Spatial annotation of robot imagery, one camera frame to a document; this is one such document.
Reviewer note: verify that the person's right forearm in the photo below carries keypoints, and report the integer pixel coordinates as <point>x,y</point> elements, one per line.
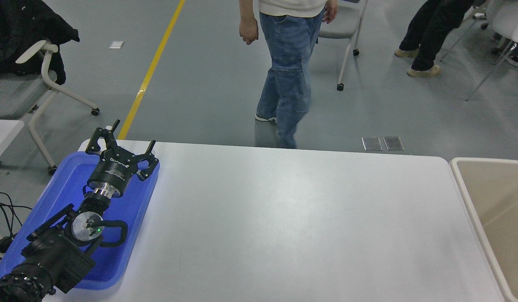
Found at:
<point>245,10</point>

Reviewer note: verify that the person's left hand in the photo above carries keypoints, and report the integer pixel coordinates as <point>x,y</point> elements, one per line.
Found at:
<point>330,11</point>

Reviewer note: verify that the black jacket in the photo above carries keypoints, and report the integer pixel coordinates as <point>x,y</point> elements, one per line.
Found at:
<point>19,29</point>

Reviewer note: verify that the blue plastic tray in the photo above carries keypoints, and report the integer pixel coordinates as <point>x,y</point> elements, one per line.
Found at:
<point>61,188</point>

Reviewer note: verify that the white frame grey seat chair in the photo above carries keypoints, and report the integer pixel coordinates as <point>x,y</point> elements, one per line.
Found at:
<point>40,96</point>

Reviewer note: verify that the large pale bin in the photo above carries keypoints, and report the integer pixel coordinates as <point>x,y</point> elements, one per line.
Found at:
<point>498,209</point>

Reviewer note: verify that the person's right hand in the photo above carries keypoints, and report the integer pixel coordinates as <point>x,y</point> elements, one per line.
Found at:
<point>249,31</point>

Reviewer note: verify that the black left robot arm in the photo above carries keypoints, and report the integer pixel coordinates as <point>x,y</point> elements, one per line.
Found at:
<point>53,256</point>

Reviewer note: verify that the metal floor plate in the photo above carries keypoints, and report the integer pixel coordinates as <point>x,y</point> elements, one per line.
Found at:
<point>371,144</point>
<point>393,143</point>

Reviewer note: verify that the grey padded chair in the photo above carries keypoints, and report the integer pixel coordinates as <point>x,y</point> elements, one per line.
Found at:
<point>347,25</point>

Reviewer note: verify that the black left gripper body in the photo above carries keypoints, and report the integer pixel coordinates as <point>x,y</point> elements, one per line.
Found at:
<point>112,173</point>

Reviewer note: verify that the white side table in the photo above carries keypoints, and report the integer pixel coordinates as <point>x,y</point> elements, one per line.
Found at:
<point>3,134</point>

